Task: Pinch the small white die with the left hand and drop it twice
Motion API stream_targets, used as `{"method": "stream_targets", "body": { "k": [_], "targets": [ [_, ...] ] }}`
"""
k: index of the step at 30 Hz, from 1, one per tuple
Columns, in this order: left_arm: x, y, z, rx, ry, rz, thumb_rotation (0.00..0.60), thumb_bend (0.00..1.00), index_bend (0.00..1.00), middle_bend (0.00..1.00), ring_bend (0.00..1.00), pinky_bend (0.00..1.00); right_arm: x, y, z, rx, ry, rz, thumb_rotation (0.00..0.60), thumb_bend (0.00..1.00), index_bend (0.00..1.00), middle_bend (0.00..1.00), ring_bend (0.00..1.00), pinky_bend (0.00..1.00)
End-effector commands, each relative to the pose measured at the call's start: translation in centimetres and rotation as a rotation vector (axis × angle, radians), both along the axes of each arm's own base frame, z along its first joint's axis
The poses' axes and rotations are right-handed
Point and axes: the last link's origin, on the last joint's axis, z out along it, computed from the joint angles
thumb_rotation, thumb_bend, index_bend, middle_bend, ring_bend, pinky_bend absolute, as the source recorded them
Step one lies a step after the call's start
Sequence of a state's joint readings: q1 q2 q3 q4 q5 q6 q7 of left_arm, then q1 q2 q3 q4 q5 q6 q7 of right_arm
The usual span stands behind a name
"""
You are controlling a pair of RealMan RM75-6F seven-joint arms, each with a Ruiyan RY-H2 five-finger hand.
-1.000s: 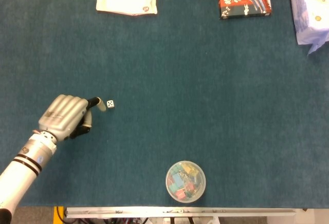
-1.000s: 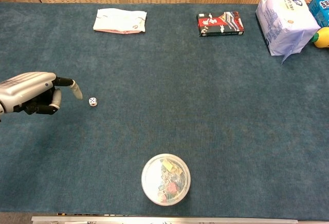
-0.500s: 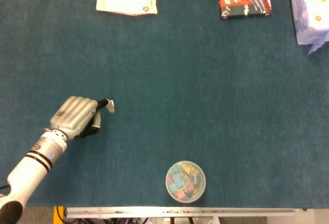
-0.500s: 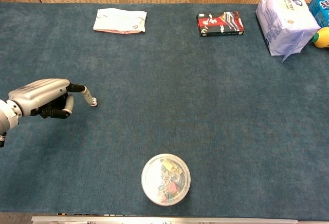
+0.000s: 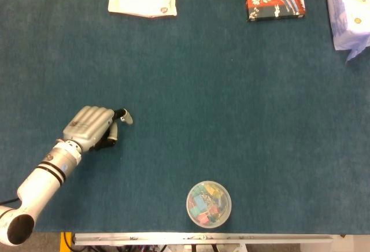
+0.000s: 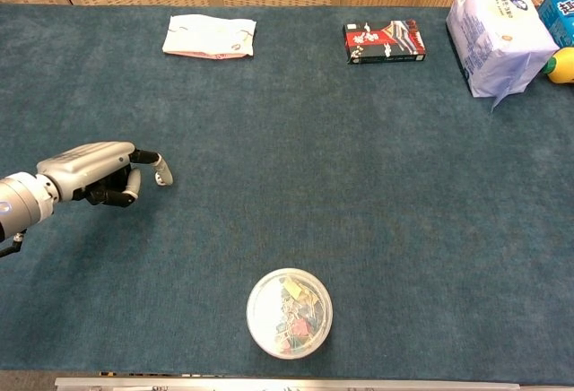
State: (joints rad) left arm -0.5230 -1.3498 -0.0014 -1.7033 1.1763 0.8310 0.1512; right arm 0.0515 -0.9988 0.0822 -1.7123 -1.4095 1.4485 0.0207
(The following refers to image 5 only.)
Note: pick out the black red patterned box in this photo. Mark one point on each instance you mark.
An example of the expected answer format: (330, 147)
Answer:
(275, 0)

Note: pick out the white plastic tissue pack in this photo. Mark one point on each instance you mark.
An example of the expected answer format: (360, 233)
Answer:
(350, 12)

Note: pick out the silver aluminium frame rail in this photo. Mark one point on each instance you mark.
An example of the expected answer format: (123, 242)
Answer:
(202, 238)

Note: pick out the clear tub of binder clips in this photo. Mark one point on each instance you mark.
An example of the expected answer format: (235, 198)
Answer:
(208, 204)

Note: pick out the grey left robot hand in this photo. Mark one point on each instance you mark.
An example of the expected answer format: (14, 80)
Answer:
(92, 129)

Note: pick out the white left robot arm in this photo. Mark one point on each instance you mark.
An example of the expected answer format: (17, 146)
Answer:
(34, 185)

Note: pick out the teal felt table mat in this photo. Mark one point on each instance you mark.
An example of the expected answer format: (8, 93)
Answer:
(202, 90)

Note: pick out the yellow frame post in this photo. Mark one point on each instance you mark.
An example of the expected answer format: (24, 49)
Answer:
(64, 240)

